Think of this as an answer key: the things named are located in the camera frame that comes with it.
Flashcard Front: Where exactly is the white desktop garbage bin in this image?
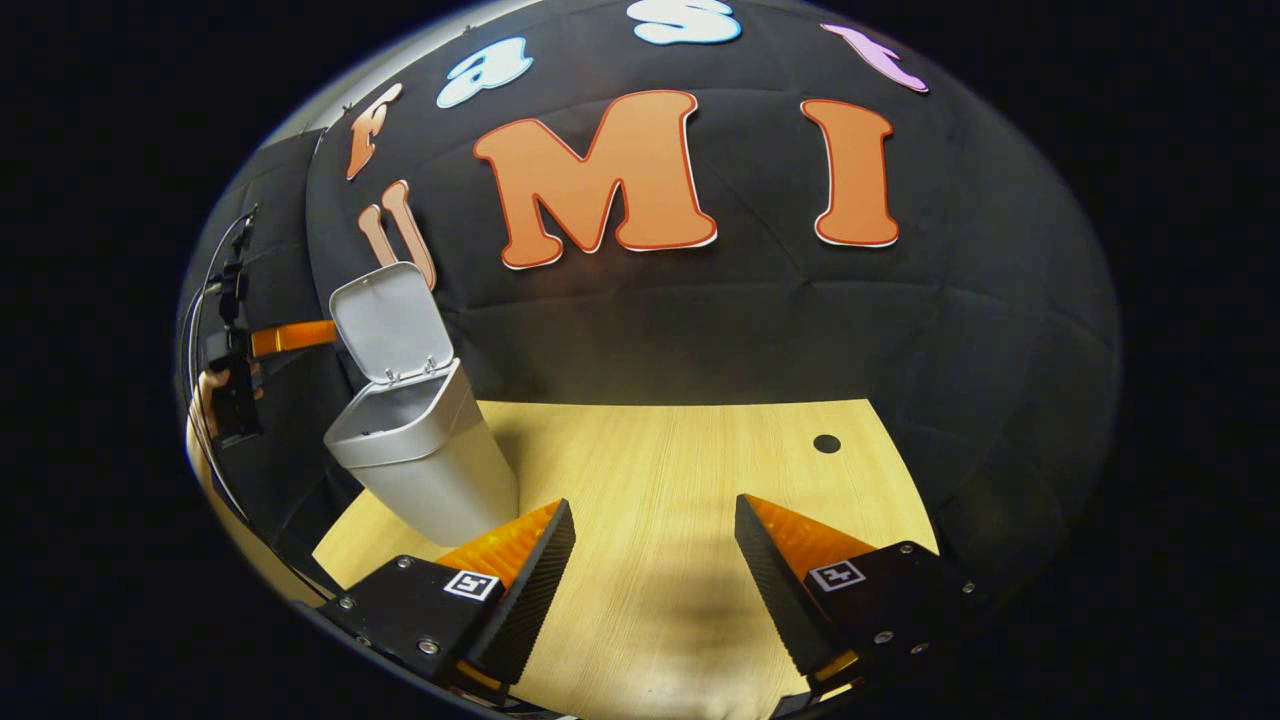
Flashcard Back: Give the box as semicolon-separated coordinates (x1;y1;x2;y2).
323;262;521;548

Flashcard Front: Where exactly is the wooden desktop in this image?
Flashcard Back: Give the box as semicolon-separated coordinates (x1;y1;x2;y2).
312;398;941;720

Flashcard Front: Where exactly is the black backdrop cloth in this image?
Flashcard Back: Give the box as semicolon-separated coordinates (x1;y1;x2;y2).
180;0;1121;561

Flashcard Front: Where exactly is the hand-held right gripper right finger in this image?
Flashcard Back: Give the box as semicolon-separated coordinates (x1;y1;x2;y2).
735;494;977;701

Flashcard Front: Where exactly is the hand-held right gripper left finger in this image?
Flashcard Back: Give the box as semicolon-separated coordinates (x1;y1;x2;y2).
333;498;578;701

